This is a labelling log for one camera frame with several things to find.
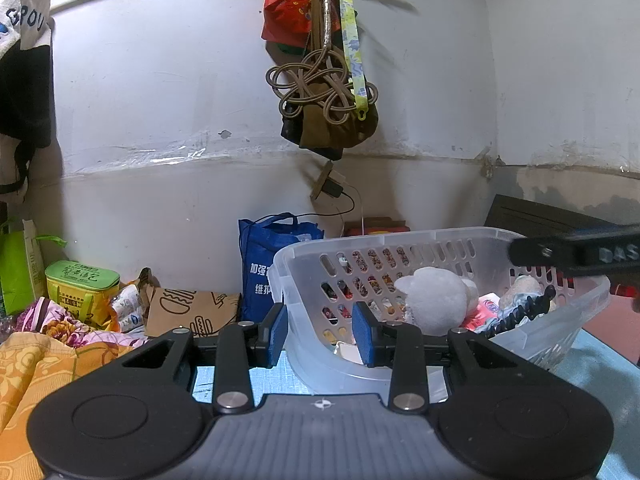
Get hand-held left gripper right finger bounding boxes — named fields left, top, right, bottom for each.
left=351, top=301, right=536, bottom=413

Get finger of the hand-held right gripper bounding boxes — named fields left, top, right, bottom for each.
left=508, top=234, right=581, bottom=278

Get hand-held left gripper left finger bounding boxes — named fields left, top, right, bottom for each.
left=120, top=302, right=290, bottom=415

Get clear plastic laundry basket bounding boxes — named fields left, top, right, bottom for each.
left=272, top=227, right=612, bottom=393

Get black ridged hair clip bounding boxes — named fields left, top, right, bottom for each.
left=482, top=285, right=557, bottom=338

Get white plush toy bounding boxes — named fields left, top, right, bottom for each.
left=395, top=266, right=480, bottom=335

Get small white box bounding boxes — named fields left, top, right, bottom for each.
left=334, top=341, right=362, bottom=364

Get dark wooden headboard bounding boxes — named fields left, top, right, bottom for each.
left=484, top=194, right=628, bottom=235

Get white crumpled plastic bag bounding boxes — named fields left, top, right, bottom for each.
left=499, top=275, right=547, bottom=311

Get blue tote bag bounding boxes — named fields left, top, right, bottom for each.
left=238, top=213, right=325, bottom=323

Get pink packet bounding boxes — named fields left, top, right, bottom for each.
left=462, top=294, right=503, bottom=333

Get brown printed paper bag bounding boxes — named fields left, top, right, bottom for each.
left=137, top=267, right=242, bottom=338

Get red box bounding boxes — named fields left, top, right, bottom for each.
left=344, top=216, right=412, bottom=237

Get light blue bed sheet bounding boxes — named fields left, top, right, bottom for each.
left=192, top=330, right=640, bottom=461

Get white wipes packet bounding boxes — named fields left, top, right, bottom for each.
left=110, top=284, right=146, bottom=333

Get black hanging pouch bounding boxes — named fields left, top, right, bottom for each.
left=280, top=105, right=306, bottom=143

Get olive hanging bag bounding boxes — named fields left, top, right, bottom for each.
left=299, top=102, right=379, bottom=150

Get yellow-green box bag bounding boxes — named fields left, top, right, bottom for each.
left=45, top=260, right=121, bottom=323

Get pink floral blanket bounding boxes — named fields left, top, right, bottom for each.
left=17, top=297, right=151, bottom=348

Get orange patterned blanket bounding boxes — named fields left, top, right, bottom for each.
left=0, top=332, right=151, bottom=480

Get green shopping bag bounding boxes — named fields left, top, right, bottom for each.
left=0, top=218, right=68, bottom=313

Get red hanging gift bag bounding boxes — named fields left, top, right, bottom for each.
left=261, top=0, right=346, bottom=56

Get white and black hanging garment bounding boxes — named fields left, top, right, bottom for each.
left=0, top=0, right=56, bottom=206

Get black adapter cable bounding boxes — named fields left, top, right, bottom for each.
left=295, top=191, right=356, bottom=222

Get tan wall socket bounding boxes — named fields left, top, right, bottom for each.
left=310, top=160, right=347, bottom=202

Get yellow-green patterned lanyard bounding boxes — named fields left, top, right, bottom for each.
left=335, top=0, right=373, bottom=121

